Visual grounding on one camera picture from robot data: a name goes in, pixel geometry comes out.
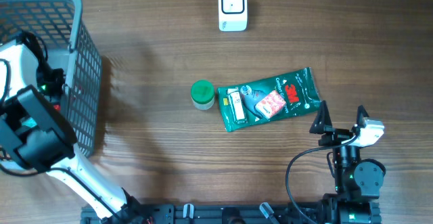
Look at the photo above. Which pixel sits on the green lid plastic jar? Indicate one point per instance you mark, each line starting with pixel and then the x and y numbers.
pixel 202 94

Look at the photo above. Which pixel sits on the green 3M gloves package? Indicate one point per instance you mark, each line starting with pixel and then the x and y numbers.
pixel 298 88

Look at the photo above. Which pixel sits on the red white small packet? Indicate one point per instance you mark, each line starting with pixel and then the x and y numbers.
pixel 271 105

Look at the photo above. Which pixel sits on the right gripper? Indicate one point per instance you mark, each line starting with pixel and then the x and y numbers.
pixel 335 135

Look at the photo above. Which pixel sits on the grey plastic shopping basket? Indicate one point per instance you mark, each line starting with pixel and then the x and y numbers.
pixel 66 42

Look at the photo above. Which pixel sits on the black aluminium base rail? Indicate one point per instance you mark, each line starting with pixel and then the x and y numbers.
pixel 236 214

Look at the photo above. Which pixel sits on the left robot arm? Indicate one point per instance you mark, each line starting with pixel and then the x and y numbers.
pixel 40 140

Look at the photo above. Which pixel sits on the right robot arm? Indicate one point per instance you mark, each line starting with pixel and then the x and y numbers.
pixel 358 181

